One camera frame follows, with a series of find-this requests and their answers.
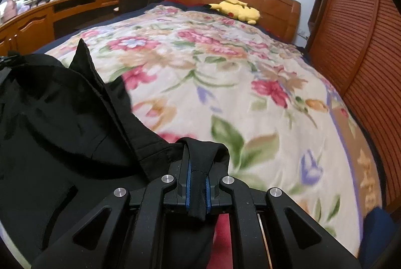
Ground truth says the floral blanket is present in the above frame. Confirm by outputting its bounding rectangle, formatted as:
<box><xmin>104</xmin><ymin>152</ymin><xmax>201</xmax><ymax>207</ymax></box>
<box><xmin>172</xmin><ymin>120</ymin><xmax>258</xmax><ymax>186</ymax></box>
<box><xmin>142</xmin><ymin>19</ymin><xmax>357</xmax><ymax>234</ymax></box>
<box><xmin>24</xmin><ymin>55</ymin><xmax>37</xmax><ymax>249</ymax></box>
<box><xmin>44</xmin><ymin>4</ymin><xmax>386</xmax><ymax>260</ymax></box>

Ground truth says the wooden desk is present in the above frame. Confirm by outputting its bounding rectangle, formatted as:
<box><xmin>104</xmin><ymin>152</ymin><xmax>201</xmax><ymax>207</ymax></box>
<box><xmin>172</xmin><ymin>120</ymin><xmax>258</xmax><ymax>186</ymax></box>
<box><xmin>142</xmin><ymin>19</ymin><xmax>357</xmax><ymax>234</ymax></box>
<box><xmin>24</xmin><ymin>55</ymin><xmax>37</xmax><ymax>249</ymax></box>
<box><xmin>0</xmin><ymin>0</ymin><xmax>126</xmax><ymax>54</ymax></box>

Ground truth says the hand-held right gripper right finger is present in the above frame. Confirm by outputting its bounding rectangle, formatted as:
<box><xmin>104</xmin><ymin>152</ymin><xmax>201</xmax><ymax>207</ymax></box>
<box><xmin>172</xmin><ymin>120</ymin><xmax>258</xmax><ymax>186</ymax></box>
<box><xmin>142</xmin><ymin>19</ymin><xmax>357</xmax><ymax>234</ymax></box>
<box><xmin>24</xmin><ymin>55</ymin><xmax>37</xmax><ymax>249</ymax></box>
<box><xmin>204</xmin><ymin>173</ymin><xmax>362</xmax><ymax>269</ymax></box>

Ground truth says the pink object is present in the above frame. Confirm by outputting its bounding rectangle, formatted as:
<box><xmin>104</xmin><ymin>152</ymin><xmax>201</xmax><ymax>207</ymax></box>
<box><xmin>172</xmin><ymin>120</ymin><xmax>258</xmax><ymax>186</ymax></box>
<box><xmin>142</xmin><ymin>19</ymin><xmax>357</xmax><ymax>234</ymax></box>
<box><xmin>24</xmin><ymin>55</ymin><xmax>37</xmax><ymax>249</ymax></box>
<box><xmin>3</xmin><ymin>0</ymin><xmax>18</xmax><ymax>20</ymax></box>

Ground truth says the black coat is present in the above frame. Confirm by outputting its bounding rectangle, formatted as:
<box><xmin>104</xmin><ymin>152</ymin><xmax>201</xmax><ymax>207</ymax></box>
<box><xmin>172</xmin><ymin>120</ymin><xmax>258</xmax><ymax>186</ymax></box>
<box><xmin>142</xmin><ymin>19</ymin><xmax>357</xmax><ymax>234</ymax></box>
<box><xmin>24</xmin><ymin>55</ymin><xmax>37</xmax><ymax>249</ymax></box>
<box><xmin>0</xmin><ymin>38</ymin><xmax>231</xmax><ymax>269</ymax></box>

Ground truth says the red cloth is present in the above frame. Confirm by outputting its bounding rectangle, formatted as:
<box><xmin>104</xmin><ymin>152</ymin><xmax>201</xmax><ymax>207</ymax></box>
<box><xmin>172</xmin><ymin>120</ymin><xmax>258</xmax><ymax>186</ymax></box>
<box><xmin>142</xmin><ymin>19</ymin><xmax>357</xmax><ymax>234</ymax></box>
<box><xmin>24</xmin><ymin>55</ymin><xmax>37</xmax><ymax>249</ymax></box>
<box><xmin>208</xmin><ymin>213</ymin><xmax>234</xmax><ymax>269</ymax></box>

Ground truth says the yellow plush toy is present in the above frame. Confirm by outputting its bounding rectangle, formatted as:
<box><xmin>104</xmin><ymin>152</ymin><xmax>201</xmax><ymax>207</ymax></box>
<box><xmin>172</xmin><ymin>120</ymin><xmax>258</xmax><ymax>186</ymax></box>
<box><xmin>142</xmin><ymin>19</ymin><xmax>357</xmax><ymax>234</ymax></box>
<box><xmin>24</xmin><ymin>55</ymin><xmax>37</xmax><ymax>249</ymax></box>
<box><xmin>208</xmin><ymin>0</ymin><xmax>261</xmax><ymax>25</ymax></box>

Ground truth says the wooden slatted wardrobe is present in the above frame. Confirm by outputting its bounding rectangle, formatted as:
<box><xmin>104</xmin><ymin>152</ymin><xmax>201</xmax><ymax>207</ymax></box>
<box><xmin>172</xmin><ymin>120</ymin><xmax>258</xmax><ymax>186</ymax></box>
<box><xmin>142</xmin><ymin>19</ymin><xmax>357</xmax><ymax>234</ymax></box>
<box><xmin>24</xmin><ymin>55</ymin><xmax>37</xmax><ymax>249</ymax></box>
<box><xmin>305</xmin><ymin>0</ymin><xmax>401</xmax><ymax>213</ymax></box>

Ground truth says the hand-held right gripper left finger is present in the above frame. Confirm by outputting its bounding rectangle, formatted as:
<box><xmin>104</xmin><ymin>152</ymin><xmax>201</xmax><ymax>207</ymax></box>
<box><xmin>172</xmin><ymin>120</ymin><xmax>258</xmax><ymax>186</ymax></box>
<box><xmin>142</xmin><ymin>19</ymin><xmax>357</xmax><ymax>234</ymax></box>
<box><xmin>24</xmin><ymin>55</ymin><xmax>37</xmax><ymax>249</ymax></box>
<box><xmin>31</xmin><ymin>159</ymin><xmax>193</xmax><ymax>269</ymax></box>

